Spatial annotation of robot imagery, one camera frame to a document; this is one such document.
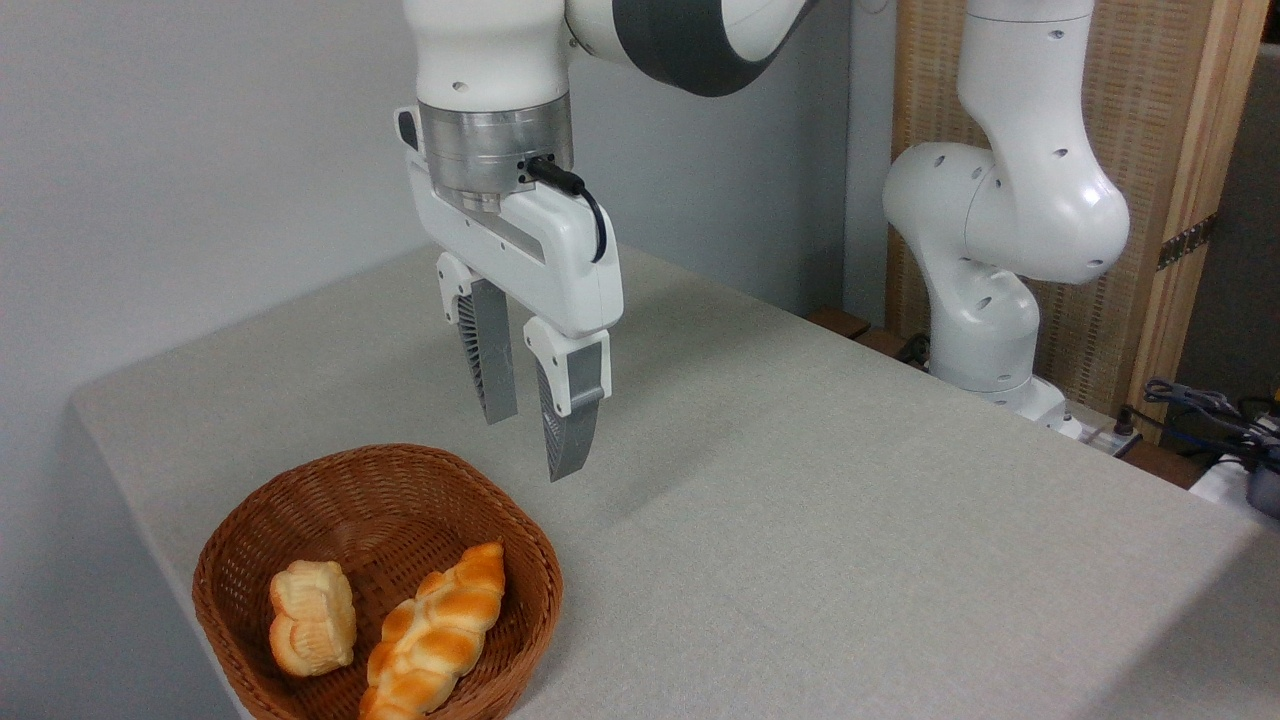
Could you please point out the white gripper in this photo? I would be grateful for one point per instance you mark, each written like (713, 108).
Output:
(560, 270)

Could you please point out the pale round bread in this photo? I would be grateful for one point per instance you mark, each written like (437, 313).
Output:
(312, 620)

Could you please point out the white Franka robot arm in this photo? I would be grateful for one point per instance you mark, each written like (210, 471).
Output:
(1030, 200)

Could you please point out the golden braided bread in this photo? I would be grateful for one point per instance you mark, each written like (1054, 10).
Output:
(440, 630)

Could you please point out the brown wicker basket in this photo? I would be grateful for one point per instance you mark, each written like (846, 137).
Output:
(350, 500)

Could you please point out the grey tablecloth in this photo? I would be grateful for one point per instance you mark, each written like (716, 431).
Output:
(800, 550)

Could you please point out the wooden rattan screen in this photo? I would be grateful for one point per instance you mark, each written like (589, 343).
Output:
(1130, 100)

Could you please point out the metal screen hinge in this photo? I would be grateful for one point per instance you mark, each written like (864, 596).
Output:
(1185, 243)

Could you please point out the white box with grey device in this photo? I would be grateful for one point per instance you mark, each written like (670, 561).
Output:
(1240, 490)

